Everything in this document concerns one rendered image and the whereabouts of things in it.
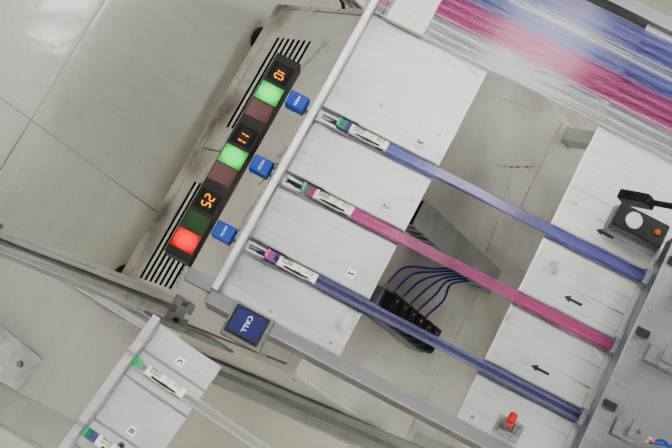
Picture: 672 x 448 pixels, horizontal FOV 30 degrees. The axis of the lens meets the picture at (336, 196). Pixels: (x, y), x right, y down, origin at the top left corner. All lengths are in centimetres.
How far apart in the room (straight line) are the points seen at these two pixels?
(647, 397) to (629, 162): 35
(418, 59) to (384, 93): 7
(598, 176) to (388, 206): 31
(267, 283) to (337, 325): 11
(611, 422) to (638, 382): 7
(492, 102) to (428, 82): 42
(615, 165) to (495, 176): 47
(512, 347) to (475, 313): 56
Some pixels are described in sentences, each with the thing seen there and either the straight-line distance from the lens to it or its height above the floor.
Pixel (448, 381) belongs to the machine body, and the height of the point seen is 62.
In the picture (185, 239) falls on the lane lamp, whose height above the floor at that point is 65.
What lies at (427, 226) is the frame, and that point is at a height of 66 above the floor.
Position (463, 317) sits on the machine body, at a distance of 231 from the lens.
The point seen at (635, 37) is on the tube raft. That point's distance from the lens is 193.
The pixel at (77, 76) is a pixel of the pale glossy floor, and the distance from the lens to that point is 243.
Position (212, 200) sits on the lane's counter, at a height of 66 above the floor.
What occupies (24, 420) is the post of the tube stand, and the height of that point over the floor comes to 31.
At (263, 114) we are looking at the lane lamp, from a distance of 184.
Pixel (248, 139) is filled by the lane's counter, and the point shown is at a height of 66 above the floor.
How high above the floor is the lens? 207
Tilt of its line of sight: 46 degrees down
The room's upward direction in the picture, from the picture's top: 103 degrees clockwise
